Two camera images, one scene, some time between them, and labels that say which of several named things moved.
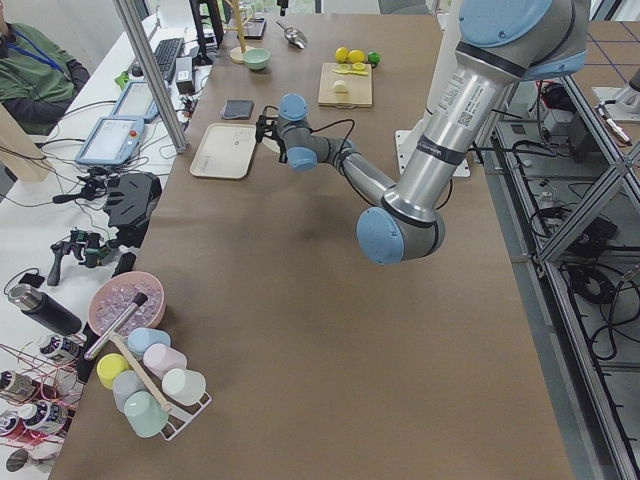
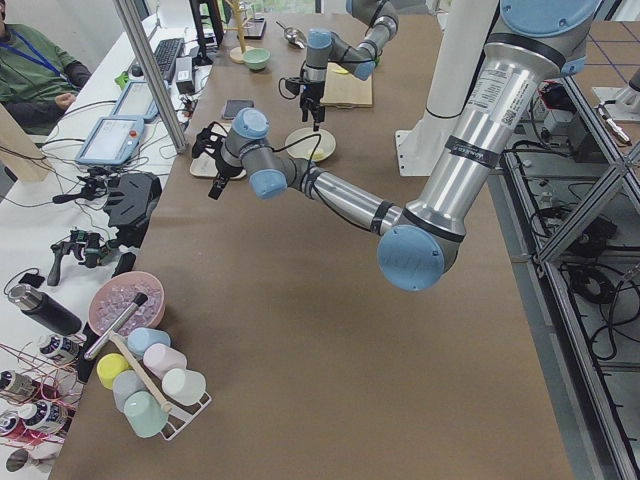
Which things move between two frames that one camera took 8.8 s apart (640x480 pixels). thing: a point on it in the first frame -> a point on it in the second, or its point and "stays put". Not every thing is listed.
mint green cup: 145,414 stays put
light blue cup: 139,339 stays put
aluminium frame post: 152,75 stays put
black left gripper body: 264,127 -> 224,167
